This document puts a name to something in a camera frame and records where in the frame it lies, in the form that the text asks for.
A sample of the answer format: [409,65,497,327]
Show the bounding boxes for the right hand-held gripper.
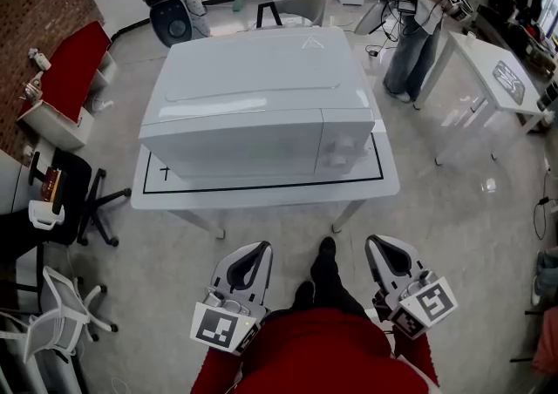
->
[364,234,459,341]

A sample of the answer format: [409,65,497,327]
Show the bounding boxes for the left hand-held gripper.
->
[189,241,274,357]

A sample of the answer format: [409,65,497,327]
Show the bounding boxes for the white microwave door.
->
[138,108,325,180]

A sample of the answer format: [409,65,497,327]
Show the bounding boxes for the white microwave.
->
[138,27,378,180]

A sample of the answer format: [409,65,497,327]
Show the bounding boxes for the person's left forearm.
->
[190,342,245,394]

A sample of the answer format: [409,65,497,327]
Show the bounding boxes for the person's right forearm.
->
[391,330,439,389]

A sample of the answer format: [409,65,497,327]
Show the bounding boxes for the person's black trousers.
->
[290,248,372,320]

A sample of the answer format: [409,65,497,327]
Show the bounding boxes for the white square table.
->
[130,119,402,241]

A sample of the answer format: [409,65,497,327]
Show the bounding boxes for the person's red top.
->
[226,307,431,394]

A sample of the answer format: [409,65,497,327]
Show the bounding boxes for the black office chair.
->
[25,148,133,248]

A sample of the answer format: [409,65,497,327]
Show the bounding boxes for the white mesh office chair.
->
[22,265,119,363]

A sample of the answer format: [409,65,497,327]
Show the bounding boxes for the white mug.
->
[27,199,66,230]

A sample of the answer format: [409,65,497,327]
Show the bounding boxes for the patterned grey tray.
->
[492,60,527,105]

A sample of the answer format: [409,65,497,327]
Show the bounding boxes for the white long table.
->
[412,29,555,167]

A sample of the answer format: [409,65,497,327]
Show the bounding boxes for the dark round-backed chair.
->
[148,0,194,49]

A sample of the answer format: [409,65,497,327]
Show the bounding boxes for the red-topped white bench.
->
[16,20,118,152]

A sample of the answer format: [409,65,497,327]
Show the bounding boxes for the grey shell chair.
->
[273,0,328,28]

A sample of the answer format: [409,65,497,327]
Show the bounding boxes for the cluttered shelf unit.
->
[473,0,558,80]

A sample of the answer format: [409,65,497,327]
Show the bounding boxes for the small white bottle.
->
[27,48,53,71]

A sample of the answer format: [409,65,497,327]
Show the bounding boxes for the black floor cable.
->
[532,159,558,241]

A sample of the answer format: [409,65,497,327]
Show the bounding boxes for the black stool frame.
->
[255,1,285,30]

